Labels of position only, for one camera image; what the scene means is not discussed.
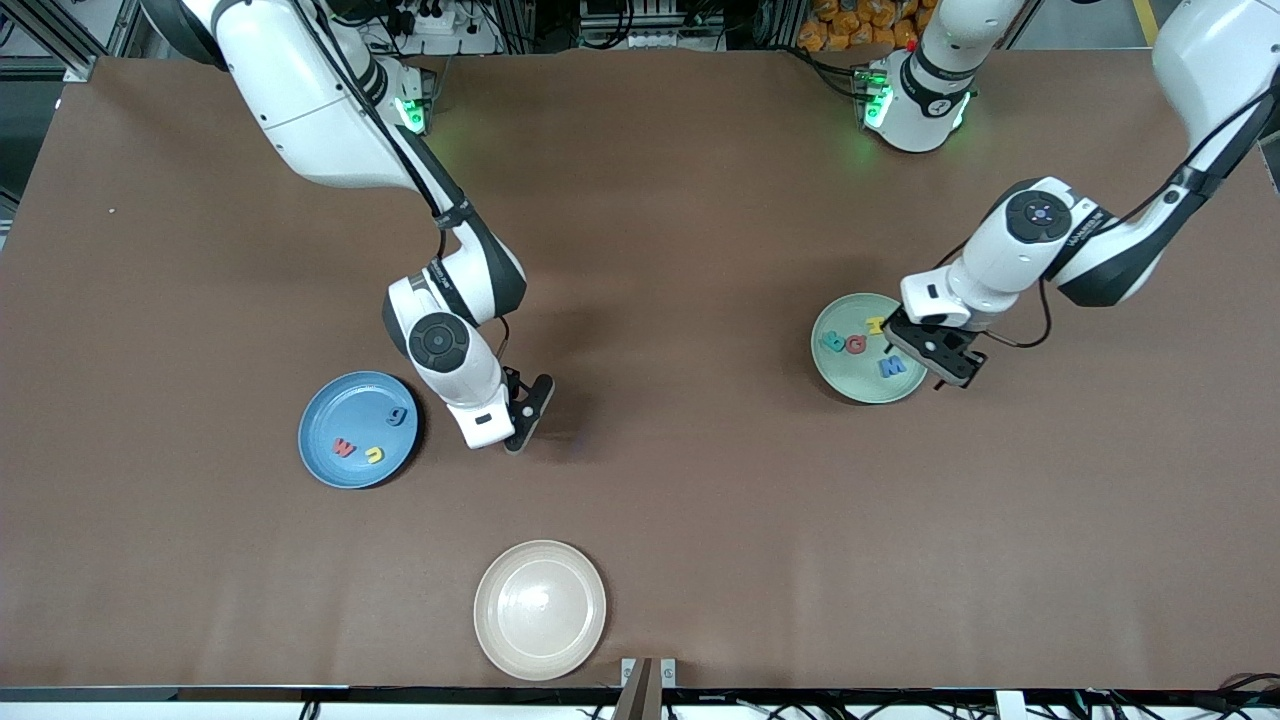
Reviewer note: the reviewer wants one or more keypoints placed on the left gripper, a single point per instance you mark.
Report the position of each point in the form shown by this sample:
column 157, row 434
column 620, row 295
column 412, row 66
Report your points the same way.
column 972, row 352

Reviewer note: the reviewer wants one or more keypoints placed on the blue capital letter M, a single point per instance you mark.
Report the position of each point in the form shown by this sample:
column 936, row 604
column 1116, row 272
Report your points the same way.
column 890, row 367

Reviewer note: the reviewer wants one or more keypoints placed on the red capital letter Q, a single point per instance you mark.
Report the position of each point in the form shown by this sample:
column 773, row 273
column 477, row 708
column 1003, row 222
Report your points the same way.
column 855, row 345

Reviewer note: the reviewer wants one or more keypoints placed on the teal capital letter R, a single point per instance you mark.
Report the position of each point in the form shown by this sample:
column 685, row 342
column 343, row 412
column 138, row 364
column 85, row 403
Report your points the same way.
column 832, row 341

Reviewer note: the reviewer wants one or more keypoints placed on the yellow lowercase letter u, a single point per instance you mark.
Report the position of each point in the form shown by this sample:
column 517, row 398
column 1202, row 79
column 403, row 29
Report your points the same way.
column 374, row 455

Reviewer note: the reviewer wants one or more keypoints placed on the red lowercase letter w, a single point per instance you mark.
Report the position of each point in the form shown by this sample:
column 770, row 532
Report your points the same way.
column 343, row 447

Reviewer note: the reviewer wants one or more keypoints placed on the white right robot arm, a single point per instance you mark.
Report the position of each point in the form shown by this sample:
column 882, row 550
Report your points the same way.
column 320, row 110

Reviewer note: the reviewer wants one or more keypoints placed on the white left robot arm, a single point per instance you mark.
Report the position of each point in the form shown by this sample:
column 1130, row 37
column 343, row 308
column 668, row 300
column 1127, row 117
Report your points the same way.
column 1000, row 260

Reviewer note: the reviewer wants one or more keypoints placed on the green plate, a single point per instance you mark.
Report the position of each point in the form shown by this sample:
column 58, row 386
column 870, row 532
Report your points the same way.
column 845, row 380

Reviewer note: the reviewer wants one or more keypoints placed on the blue plate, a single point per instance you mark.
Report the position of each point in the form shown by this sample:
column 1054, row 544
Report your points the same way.
column 358, row 395

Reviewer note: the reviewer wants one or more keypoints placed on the beige plate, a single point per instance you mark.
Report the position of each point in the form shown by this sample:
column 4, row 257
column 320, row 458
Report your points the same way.
column 540, row 610

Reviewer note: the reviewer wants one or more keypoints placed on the brown table cover sheet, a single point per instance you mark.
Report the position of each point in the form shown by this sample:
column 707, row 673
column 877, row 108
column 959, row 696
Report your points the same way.
column 1000, row 550

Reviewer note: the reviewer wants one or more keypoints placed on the orange snack packets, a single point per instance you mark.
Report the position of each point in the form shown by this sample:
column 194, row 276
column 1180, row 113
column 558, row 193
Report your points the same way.
column 850, row 25

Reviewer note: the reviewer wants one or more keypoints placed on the white power strip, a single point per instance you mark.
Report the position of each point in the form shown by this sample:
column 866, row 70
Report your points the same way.
column 460, row 40

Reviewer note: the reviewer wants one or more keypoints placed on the black electronics rack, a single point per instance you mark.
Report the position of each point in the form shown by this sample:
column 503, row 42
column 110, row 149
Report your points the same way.
column 650, row 20

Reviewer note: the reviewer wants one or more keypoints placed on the metal camera bracket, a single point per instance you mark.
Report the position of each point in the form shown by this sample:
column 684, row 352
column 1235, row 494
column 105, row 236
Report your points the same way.
column 640, row 700

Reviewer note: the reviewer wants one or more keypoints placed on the small white bracket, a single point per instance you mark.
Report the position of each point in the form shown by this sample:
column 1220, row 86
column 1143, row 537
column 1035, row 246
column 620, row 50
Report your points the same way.
column 1010, row 706

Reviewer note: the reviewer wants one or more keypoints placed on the aluminium frame profile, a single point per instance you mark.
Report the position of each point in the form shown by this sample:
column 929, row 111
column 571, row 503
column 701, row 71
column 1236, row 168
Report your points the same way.
column 78, row 68

